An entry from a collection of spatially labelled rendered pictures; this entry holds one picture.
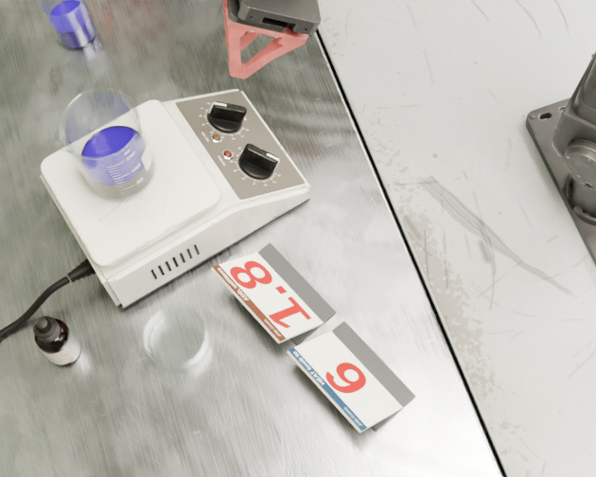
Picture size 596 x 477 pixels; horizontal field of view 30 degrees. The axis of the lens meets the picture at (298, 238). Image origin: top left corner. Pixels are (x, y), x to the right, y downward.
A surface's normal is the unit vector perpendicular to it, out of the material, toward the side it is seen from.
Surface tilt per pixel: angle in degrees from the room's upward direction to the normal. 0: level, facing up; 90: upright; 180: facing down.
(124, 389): 0
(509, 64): 0
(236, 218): 90
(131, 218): 0
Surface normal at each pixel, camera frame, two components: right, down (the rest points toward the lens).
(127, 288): 0.52, 0.76
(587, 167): -0.49, 0.81
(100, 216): -0.08, -0.42
